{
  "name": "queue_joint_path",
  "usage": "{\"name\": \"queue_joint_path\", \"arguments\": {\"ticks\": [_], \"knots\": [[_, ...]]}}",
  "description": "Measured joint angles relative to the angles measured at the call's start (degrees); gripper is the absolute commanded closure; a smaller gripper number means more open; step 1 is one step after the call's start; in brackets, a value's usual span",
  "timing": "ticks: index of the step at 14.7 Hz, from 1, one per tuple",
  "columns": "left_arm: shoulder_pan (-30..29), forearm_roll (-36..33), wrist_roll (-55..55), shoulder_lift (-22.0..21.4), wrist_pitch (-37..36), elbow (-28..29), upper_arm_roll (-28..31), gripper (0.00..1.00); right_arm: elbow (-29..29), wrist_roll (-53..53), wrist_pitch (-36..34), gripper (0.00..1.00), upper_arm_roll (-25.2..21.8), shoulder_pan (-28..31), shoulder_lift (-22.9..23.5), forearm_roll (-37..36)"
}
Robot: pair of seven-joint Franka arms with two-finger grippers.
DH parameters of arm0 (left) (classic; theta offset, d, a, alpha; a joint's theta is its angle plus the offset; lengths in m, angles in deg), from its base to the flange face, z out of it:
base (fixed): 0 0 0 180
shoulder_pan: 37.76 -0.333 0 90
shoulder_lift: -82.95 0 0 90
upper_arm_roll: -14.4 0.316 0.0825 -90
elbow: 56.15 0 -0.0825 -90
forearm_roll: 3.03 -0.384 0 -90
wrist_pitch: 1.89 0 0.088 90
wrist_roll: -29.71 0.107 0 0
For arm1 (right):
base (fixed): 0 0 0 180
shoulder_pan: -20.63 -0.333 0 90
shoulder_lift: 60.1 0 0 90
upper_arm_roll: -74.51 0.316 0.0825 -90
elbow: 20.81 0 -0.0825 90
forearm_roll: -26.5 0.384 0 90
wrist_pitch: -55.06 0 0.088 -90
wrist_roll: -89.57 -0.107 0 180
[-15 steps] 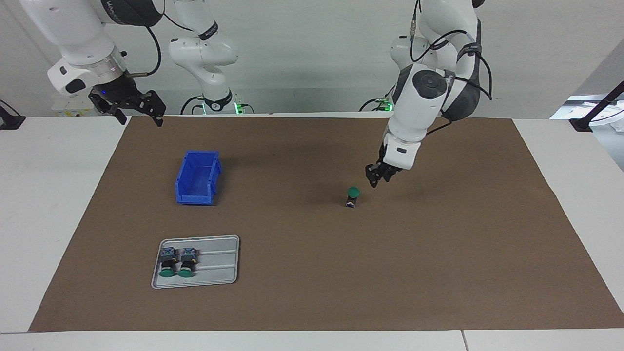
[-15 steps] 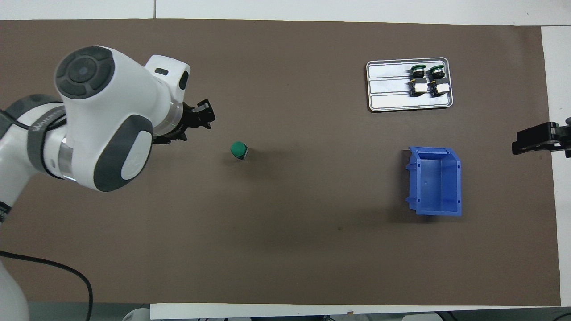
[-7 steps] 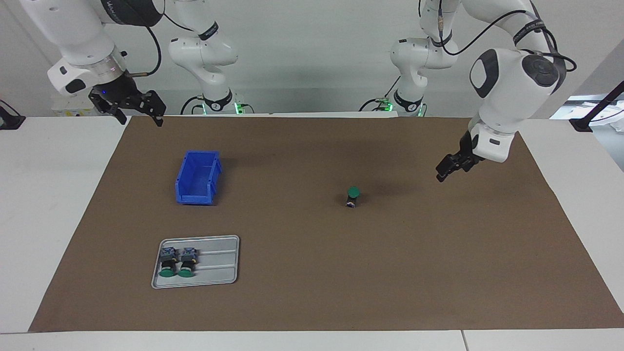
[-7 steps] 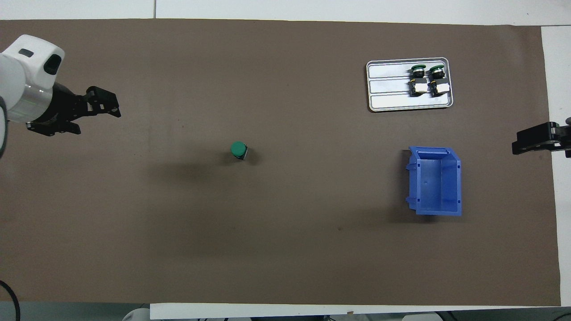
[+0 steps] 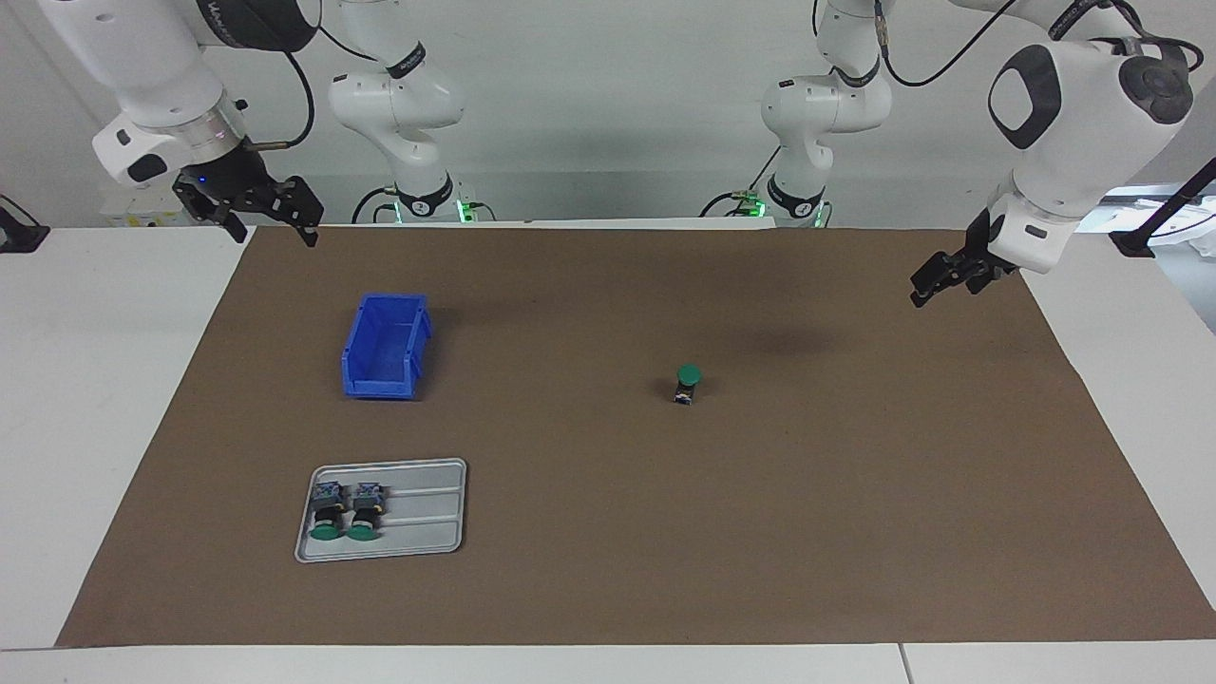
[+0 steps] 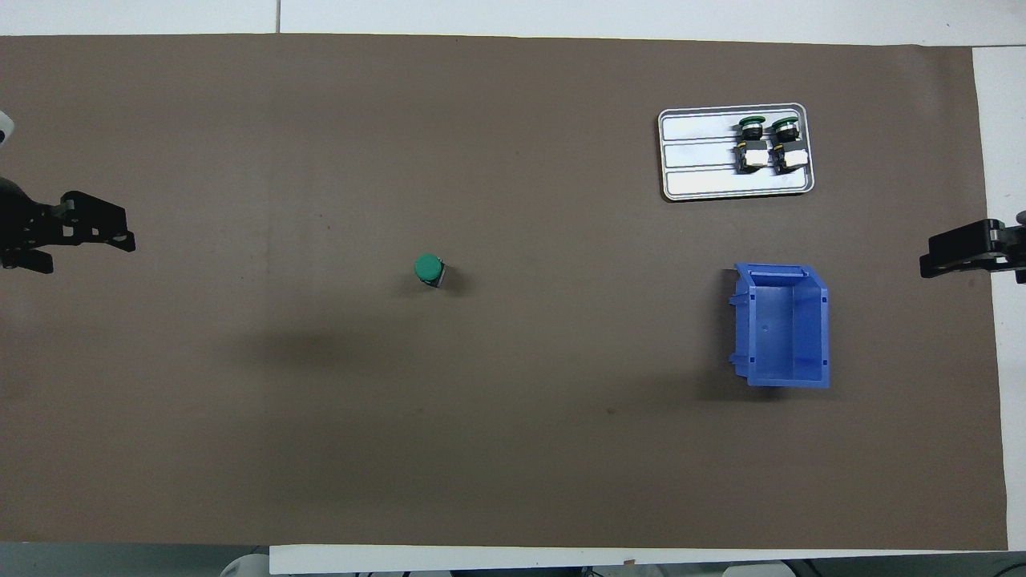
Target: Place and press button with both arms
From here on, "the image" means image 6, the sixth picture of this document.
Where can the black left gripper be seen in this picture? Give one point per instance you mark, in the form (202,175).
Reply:
(28,224)

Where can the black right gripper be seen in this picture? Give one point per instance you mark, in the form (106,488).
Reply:
(1011,244)

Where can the green push button switch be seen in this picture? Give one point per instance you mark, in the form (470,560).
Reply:
(789,159)
(753,159)
(428,267)

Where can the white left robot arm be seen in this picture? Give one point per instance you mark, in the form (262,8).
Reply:
(5,128)

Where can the blue plastic storage bin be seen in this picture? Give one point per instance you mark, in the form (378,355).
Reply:
(781,336)

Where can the silver metal tray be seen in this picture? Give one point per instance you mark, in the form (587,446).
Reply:
(681,180)

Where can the brown paper table mat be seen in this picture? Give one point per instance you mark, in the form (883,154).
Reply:
(401,160)

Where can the white round stand base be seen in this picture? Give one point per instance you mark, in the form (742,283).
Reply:
(244,567)

